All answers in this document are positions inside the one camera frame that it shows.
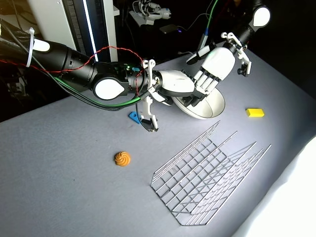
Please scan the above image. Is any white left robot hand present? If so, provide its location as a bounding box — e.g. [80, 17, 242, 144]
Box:
[186, 43, 237, 96]

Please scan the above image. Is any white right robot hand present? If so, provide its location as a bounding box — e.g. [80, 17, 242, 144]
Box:
[153, 70, 208, 107]

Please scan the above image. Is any white round plate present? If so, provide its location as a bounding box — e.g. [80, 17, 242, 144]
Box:
[174, 97, 224, 120]
[172, 87, 226, 119]

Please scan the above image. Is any dark grey box device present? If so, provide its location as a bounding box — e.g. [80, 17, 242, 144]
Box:
[159, 24, 180, 35]

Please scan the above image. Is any blue block with two holes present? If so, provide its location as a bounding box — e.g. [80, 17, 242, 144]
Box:
[127, 111, 144, 124]

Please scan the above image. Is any yellow block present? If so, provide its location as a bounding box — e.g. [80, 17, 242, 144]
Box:
[245, 108, 265, 118]

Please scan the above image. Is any spare white robot part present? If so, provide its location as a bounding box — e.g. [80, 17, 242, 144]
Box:
[133, 0, 172, 20]

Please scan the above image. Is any orange swirl cookie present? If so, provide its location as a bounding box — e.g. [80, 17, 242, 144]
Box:
[114, 151, 131, 167]

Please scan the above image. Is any white robot torso column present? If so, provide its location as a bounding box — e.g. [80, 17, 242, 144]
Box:
[27, 0, 119, 62]

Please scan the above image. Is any white zip tie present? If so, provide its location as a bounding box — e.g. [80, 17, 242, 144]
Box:
[26, 27, 37, 68]

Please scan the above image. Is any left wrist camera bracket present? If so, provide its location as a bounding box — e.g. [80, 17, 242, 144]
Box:
[221, 32, 252, 77]

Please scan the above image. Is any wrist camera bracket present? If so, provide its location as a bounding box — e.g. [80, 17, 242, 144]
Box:
[221, 32, 252, 77]
[135, 59, 159, 133]

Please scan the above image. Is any green cable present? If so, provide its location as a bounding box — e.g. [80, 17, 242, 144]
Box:
[198, 0, 219, 50]
[53, 76, 143, 110]

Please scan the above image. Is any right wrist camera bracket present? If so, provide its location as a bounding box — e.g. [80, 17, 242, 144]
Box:
[135, 59, 159, 133]

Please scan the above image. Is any red black twisted wire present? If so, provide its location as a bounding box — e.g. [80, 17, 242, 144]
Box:
[0, 45, 144, 96]

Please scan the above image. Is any silver wire dish rack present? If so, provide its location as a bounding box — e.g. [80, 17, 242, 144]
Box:
[150, 120, 272, 227]

